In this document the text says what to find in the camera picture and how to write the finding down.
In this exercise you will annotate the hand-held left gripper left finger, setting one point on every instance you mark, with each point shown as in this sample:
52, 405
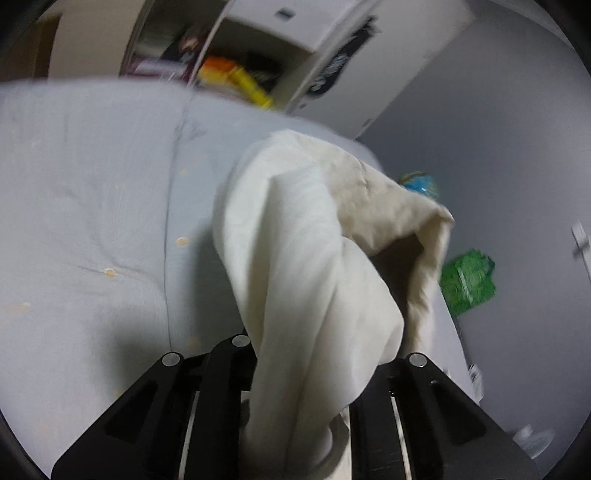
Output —
221, 369

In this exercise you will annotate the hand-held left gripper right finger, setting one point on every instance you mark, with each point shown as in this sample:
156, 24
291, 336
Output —
415, 392

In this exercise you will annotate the white hooded coat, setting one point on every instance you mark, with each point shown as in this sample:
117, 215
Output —
286, 258

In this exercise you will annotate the green patterned bag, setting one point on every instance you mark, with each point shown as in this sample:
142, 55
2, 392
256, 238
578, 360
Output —
466, 281

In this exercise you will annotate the bed with grey sheet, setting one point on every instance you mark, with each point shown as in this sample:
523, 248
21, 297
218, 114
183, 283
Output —
92, 207

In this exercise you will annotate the blue globe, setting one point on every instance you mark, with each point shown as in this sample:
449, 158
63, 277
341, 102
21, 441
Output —
420, 184

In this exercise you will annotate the orange and yellow toy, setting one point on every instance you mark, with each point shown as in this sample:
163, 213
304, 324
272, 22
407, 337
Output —
235, 78

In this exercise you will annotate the open cluttered shelf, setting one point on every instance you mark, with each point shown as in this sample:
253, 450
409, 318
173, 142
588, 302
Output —
171, 50

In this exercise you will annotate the black racket bag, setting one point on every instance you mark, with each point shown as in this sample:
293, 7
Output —
341, 60

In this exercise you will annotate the white wardrobe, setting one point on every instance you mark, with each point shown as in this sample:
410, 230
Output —
83, 37

